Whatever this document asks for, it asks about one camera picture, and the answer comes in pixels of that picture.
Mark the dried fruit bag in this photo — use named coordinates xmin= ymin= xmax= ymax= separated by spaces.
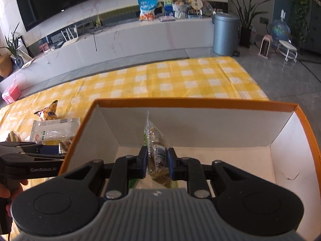
xmin=5 ymin=130 xmax=22 ymax=142

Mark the seaweed roll packet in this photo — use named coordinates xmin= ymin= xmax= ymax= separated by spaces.
xmin=59 ymin=137 xmax=74 ymax=154

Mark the white silver snack packet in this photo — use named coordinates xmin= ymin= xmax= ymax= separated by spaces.
xmin=29 ymin=117 xmax=81 ymax=142

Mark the brown cake packet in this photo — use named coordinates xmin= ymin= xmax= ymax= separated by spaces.
xmin=144 ymin=112 xmax=173 ymax=188

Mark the orange chips bag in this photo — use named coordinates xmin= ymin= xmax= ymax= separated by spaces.
xmin=34 ymin=100 xmax=59 ymax=121

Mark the person left hand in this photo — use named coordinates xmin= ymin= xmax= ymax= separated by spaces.
xmin=0 ymin=178 xmax=29 ymax=219

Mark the pink tissue box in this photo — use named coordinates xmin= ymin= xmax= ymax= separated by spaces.
xmin=2 ymin=84 xmax=21 ymax=104

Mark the copper round vase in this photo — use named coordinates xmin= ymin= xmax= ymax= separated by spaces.
xmin=0 ymin=54 xmax=12 ymax=78

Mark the small plant in glass vase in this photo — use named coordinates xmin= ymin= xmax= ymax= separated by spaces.
xmin=1 ymin=24 xmax=24 ymax=68

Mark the orange cardboard box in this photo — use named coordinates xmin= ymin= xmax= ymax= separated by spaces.
xmin=60 ymin=98 xmax=320 ymax=240

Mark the yellow checkered tablecloth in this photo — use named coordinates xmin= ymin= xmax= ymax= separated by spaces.
xmin=1 ymin=57 xmax=268 ymax=141

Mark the white wifi router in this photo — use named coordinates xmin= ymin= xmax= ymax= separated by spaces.
xmin=61 ymin=25 xmax=79 ymax=47

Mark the white marble tv console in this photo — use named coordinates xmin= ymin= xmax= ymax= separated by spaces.
xmin=1 ymin=18 xmax=214 ymax=91

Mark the grey metal trash can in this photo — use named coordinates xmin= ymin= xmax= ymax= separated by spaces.
xmin=212 ymin=13 xmax=239 ymax=56

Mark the pink space heater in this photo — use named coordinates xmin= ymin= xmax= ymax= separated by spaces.
xmin=258 ymin=34 xmax=273 ymax=59

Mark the white round stool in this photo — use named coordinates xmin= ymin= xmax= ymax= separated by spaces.
xmin=276 ymin=40 xmax=298 ymax=63

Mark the blue snack bag on console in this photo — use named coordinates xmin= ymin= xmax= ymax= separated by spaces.
xmin=138 ymin=0 xmax=158 ymax=21

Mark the potted plant by trash can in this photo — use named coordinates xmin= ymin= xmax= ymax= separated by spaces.
xmin=229 ymin=0 xmax=272 ymax=48

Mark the blue water jug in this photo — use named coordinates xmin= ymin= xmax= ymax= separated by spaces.
xmin=270 ymin=9 xmax=291 ymax=47

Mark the hanging green ivy plant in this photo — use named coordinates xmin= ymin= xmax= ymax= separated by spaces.
xmin=291 ymin=0 xmax=312 ymax=47

